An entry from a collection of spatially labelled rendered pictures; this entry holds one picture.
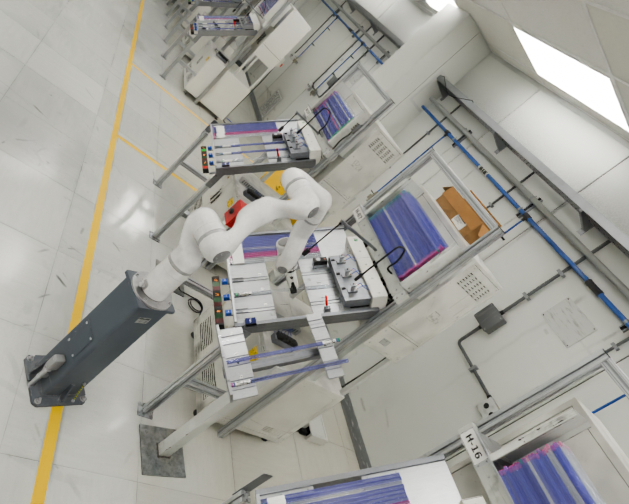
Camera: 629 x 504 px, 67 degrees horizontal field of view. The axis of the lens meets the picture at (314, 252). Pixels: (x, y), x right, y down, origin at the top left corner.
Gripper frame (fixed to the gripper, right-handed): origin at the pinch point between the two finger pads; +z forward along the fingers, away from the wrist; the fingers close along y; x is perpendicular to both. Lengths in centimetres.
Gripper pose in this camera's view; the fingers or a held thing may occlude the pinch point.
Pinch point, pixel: (293, 288)
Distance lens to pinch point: 242.7
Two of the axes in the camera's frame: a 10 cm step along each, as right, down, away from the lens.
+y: -2.2, -6.4, 7.4
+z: 1.0, 7.4, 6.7
